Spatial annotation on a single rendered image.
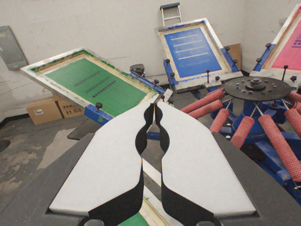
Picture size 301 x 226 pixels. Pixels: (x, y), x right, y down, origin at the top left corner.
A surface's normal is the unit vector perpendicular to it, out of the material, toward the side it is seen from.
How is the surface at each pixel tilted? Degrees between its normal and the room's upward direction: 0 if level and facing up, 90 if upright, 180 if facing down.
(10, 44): 90
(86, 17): 90
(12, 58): 90
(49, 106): 88
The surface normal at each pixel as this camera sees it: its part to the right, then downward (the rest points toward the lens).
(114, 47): 0.14, 0.48
